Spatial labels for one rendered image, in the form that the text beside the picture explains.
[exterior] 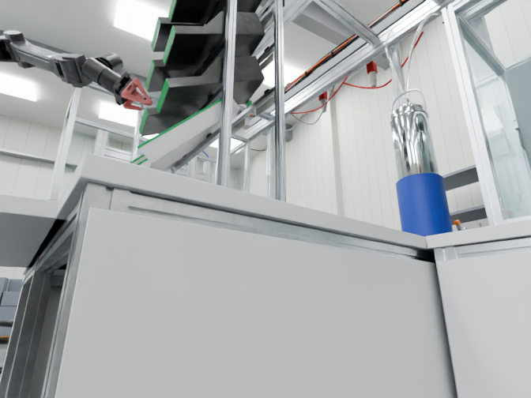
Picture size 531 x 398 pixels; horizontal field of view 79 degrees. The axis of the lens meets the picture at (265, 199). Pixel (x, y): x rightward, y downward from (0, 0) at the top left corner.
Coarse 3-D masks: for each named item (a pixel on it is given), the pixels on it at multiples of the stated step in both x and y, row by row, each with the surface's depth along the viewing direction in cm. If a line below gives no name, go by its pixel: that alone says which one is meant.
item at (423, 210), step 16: (416, 176) 109; (432, 176) 108; (400, 192) 113; (416, 192) 108; (432, 192) 106; (400, 208) 113; (416, 208) 107; (432, 208) 105; (448, 208) 107; (416, 224) 105; (432, 224) 103; (448, 224) 104
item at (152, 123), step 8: (144, 112) 89; (152, 112) 88; (184, 112) 93; (192, 112) 95; (144, 120) 91; (152, 120) 90; (160, 120) 92; (168, 120) 94; (176, 120) 96; (144, 128) 93; (152, 128) 95; (160, 128) 97; (168, 128) 99; (144, 136) 98
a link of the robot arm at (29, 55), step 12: (12, 36) 106; (12, 48) 108; (24, 48) 104; (36, 48) 103; (24, 60) 107; (36, 60) 100; (48, 60) 95; (60, 60) 90; (72, 60) 91; (60, 72) 95; (72, 72) 92
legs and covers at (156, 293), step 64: (128, 192) 38; (64, 256) 62; (128, 256) 35; (192, 256) 40; (256, 256) 46; (320, 256) 54; (384, 256) 65; (64, 320) 31; (128, 320) 34; (192, 320) 38; (256, 320) 43; (320, 320) 50; (384, 320) 60; (0, 384) 130; (64, 384) 29; (128, 384) 32; (192, 384) 36; (256, 384) 41; (320, 384) 47; (384, 384) 56; (448, 384) 68
